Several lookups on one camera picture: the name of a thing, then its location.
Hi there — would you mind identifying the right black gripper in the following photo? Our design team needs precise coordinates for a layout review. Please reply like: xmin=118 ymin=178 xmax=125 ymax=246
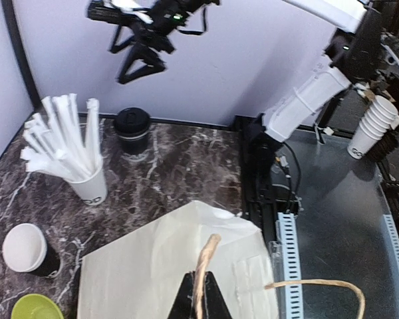
xmin=108 ymin=23 xmax=175 ymax=84

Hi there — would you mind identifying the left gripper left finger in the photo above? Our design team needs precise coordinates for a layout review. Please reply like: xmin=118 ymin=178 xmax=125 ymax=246
xmin=168 ymin=271 xmax=196 ymax=319

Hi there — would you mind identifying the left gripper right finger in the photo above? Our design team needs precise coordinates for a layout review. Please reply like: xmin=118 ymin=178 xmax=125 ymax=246
xmin=201 ymin=271 xmax=232 ymax=319

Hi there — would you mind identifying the cream paper carry bag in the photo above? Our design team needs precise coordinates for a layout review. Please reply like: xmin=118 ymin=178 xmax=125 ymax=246
xmin=77 ymin=201 xmax=279 ymax=318

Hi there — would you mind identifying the white straws bundle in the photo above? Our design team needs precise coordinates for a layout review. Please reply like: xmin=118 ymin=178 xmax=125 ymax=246
xmin=20 ymin=93 xmax=102 ymax=183

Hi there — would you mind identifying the black paper coffee cup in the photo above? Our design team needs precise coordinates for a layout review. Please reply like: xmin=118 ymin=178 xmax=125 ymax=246
xmin=118 ymin=132 xmax=150 ymax=155

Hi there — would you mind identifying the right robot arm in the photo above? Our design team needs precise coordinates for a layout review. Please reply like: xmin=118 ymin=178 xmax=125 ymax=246
xmin=88 ymin=1 xmax=382 ymax=160

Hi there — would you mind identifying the green bowl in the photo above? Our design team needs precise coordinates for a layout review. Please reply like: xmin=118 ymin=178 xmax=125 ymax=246
xmin=11 ymin=294 xmax=64 ymax=319

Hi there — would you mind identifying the background white cup stack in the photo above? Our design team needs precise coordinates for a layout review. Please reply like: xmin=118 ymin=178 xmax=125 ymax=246
xmin=347 ymin=95 xmax=399 ymax=160

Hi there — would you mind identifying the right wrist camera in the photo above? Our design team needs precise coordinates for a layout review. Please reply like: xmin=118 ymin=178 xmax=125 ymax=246
xmin=86 ymin=1 xmax=153 ymax=25

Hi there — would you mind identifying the grey slotted cable duct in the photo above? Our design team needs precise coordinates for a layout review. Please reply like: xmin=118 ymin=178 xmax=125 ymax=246
xmin=278 ymin=213 xmax=304 ymax=318

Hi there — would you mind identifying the black front rail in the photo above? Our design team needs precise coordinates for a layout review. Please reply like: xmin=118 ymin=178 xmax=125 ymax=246
xmin=233 ymin=114 xmax=301 ymax=242

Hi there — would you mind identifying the right black frame post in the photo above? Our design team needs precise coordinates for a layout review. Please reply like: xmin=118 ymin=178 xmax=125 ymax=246
xmin=0 ymin=0 xmax=41 ymax=110

